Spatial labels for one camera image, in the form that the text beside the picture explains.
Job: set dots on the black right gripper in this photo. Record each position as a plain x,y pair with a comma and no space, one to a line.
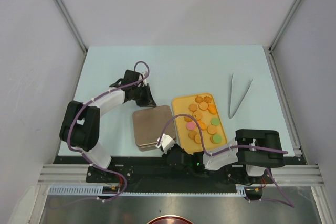
175,146

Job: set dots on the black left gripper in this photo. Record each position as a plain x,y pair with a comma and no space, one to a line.
148,101

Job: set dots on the rose gold tin lid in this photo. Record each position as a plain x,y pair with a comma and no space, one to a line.
149,123

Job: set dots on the rose gold cookie tin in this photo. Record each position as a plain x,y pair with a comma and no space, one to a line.
149,148

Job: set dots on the metal tongs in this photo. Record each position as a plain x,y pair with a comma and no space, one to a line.
236,95

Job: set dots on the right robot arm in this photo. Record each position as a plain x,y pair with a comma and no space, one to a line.
256,150

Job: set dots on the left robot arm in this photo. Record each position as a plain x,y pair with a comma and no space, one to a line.
80,128

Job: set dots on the pink sandwich cookie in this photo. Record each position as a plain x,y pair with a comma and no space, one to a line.
190,126

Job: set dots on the swirl butter cookie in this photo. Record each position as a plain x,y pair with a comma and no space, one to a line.
198,99
187,119
207,99

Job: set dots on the orange fish cookie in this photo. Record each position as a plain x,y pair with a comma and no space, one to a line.
202,125
212,109

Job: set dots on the green macaron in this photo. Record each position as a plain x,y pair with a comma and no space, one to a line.
216,138
215,121

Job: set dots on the tan sandwich cookie spotted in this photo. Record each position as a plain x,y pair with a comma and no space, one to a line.
197,115

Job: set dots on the flower butter cookie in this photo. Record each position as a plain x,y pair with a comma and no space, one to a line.
193,107

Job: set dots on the yellow plastic tray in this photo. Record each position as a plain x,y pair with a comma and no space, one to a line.
198,125

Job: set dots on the red round object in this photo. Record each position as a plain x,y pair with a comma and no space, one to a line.
170,219

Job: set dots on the white cable duct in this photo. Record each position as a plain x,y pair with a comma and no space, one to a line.
143,189

